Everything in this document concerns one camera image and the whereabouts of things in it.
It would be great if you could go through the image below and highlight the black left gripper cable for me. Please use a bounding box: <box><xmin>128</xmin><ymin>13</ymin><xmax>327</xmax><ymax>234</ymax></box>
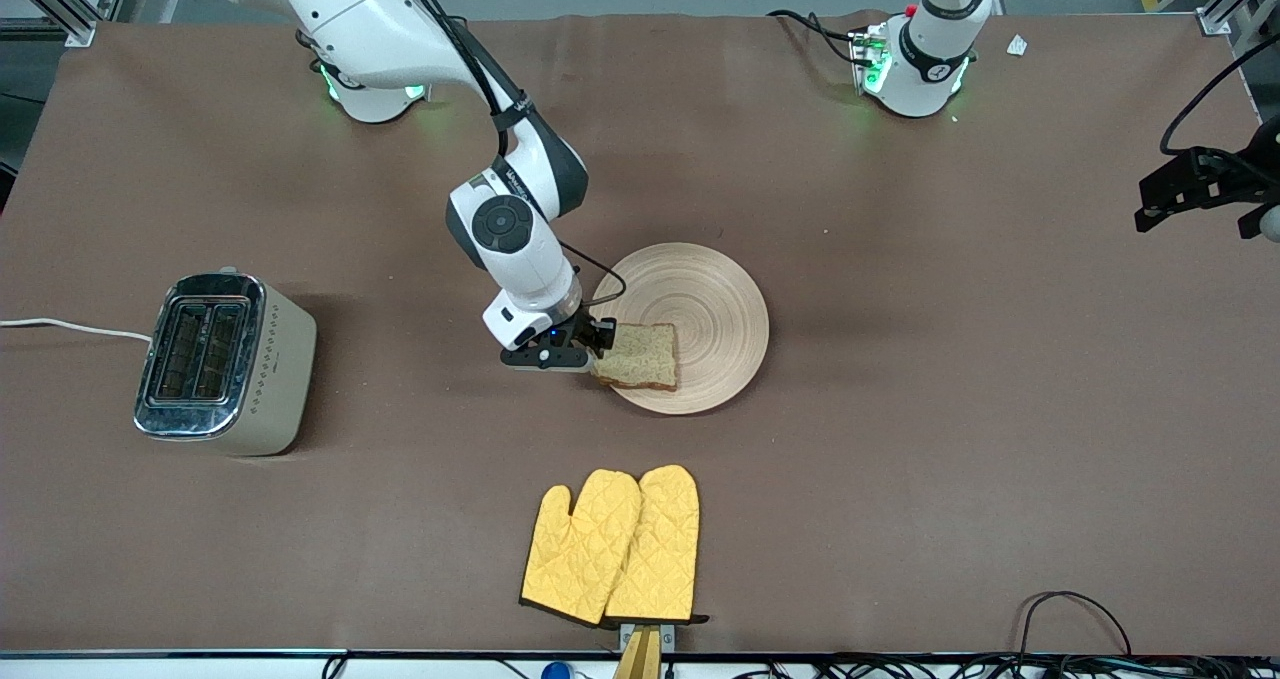
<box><xmin>1160</xmin><ymin>34</ymin><xmax>1280</xmax><ymax>175</ymax></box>

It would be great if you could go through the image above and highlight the black looped cable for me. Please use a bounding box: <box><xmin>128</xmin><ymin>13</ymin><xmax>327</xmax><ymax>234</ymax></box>
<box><xmin>1015</xmin><ymin>591</ymin><xmax>1136</xmax><ymax>660</ymax></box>

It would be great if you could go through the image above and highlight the yellow quilted oven mitt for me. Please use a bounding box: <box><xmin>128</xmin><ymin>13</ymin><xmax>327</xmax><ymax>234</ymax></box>
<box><xmin>605</xmin><ymin>464</ymin><xmax>709</xmax><ymax>627</ymax></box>
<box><xmin>520</xmin><ymin>470</ymin><xmax>642</xmax><ymax>627</ymax></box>

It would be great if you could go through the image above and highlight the beige chrome two-slot toaster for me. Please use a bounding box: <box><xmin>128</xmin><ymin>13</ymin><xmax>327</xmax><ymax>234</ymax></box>
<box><xmin>133</xmin><ymin>267</ymin><xmax>318</xmax><ymax>457</ymax></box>

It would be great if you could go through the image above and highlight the brown table cover cloth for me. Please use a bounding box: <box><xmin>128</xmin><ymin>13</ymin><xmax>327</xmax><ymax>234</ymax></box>
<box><xmin>0</xmin><ymin>9</ymin><xmax>1280</xmax><ymax>655</ymax></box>

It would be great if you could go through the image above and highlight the round wooden plate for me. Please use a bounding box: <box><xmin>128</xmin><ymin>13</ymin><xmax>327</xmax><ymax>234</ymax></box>
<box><xmin>590</xmin><ymin>243</ymin><xmax>771</xmax><ymax>416</ymax></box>

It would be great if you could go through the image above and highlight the yellow wooden stick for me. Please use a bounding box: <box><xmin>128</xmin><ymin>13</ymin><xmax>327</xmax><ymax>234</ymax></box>
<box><xmin>612</xmin><ymin>629</ymin><xmax>663</xmax><ymax>679</ymax></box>

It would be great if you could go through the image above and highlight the white toaster power cord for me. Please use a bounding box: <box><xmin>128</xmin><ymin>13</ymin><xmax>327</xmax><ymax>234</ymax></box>
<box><xmin>0</xmin><ymin>317</ymin><xmax>153</xmax><ymax>343</ymax></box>

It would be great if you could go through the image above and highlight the brown bread slice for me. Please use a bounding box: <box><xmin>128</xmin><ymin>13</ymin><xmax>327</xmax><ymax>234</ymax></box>
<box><xmin>594</xmin><ymin>323</ymin><xmax>680</xmax><ymax>392</ymax></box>

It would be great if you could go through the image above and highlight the black cable bundle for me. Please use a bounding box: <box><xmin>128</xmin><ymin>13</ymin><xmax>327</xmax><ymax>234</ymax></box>
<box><xmin>735</xmin><ymin>654</ymin><xmax>1280</xmax><ymax>679</ymax></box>

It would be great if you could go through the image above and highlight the black left arm base cable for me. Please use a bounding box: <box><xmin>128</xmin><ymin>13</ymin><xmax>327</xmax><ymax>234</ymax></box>
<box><xmin>768</xmin><ymin>9</ymin><xmax>871</xmax><ymax>65</ymax></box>

